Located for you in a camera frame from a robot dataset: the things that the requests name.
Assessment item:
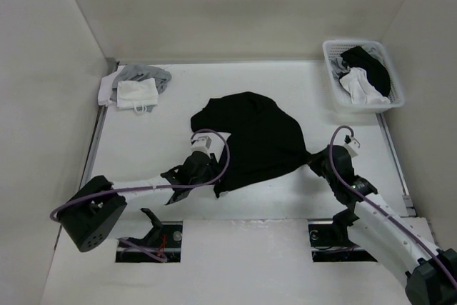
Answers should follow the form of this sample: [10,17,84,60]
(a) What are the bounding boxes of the black tank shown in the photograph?
[341,46,391,97]
[191,91,312,196]

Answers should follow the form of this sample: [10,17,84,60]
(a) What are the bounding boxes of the white tank top under stack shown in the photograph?
[97,72,119,107]

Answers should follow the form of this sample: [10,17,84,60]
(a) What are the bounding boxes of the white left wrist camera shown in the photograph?
[191,135,212,154]

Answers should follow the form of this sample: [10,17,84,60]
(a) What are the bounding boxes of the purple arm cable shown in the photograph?
[49,128,231,263]
[328,125,457,284]

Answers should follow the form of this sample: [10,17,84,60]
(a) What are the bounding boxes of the folded grey tank top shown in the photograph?
[111,64,172,111]

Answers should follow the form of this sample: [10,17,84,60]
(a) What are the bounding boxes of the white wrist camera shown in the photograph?
[343,135,361,159]
[191,135,212,154]

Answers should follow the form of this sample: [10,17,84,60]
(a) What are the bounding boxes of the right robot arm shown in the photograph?
[308,145,456,304]

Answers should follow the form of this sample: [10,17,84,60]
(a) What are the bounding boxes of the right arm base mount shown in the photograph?
[308,209,376,263]

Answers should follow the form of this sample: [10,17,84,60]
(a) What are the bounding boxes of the left metal table rail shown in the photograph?
[79,106,107,188]

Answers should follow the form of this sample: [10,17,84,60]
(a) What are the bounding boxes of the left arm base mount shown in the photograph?
[115,208,184,263]

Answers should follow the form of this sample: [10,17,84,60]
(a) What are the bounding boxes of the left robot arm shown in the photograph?
[51,151,226,252]

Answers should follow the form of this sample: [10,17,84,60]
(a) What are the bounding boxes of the grey tank top in basket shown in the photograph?
[330,56,351,80]

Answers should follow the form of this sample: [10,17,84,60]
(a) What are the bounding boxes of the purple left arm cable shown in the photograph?
[49,128,231,263]

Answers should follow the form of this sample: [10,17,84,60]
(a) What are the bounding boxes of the black tank top in basket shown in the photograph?
[341,46,391,97]

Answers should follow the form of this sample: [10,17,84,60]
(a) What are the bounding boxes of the folded white tank top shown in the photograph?
[116,79,159,114]

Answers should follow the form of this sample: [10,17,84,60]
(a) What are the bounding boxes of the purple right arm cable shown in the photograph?
[328,125,457,284]

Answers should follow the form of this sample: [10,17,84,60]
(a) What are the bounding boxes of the white tank top in basket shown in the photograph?
[339,67,391,105]

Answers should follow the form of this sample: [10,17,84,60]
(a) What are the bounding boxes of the white plastic laundry basket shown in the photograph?
[322,39,405,114]

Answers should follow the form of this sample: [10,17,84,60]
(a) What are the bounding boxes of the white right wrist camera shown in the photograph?
[343,135,361,159]

